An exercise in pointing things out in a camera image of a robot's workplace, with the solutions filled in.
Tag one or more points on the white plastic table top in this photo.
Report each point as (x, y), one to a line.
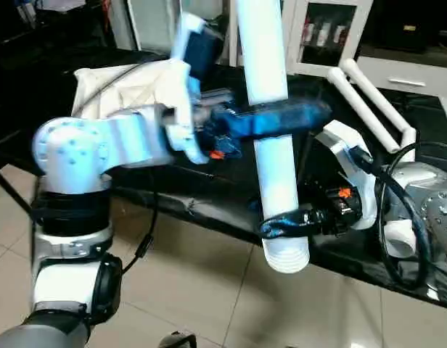
(129, 83)

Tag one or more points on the black work mat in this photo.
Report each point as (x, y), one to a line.
(173, 188)

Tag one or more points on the white glass door cabinet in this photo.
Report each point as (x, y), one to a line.
(325, 36)

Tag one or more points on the white drawer unit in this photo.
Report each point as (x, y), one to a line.
(412, 78)

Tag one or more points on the black equipment case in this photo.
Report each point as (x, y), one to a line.
(398, 25)

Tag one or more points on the black metal bench leg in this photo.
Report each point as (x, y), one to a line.
(9, 188)

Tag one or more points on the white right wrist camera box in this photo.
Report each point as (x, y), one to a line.
(350, 156)

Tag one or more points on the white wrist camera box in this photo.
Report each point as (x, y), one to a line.
(187, 72)
(350, 156)

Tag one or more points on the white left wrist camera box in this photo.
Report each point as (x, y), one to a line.
(187, 72)

